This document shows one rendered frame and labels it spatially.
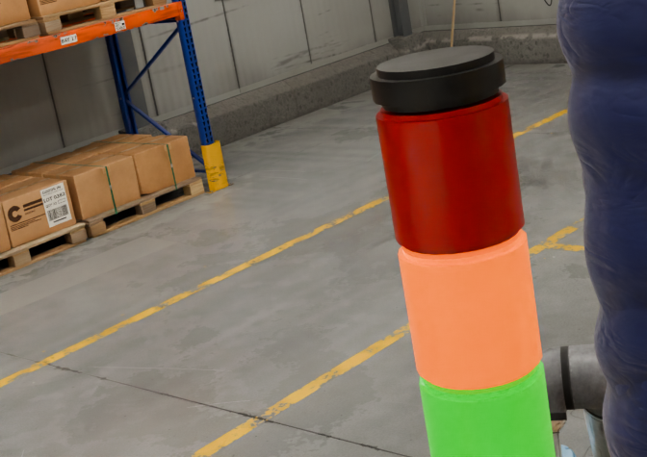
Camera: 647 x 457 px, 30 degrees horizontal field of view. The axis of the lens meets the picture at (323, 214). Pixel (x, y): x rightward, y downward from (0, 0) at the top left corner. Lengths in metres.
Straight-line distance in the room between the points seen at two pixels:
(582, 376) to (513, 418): 1.74
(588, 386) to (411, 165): 1.79
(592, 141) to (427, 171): 0.96
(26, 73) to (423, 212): 10.41
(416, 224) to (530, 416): 0.09
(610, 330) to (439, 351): 1.02
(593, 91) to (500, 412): 0.93
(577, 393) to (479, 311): 1.77
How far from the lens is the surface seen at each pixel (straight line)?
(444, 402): 0.47
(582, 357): 2.23
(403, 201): 0.45
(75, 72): 11.11
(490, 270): 0.45
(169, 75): 11.77
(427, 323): 0.46
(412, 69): 0.44
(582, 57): 1.38
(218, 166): 10.26
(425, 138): 0.43
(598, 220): 1.43
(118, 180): 9.79
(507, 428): 0.47
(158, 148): 10.03
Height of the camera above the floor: 2.41
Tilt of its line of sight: 16 degrees down
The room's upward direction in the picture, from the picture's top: 10 degrees counter-clockwise
